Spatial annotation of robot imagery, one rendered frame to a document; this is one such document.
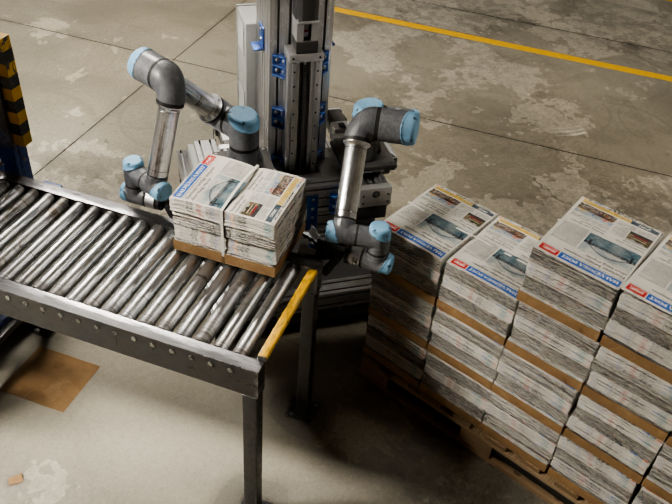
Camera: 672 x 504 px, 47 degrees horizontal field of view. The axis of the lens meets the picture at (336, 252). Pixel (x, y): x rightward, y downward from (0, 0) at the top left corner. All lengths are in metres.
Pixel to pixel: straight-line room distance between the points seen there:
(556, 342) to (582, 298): 0.22
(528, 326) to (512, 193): 2.03
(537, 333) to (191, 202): 1.21
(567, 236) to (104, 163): 2.90
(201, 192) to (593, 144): 3.23
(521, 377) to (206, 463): 1.23
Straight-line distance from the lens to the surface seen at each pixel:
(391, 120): 2.62
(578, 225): 2.58
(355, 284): 3.42
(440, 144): 4.89
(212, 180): 2.62
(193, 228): 2.59
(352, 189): 2.59
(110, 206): 2.93
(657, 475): 2.78
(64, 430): 3.26
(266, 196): 2.54
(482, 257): 2.72
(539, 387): 2.76
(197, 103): 2.92
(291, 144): 3.12
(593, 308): 2.47
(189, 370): 2.42
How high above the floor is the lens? 2.53
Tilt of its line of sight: 40 degrees down
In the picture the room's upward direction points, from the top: 5 degrees clockwise
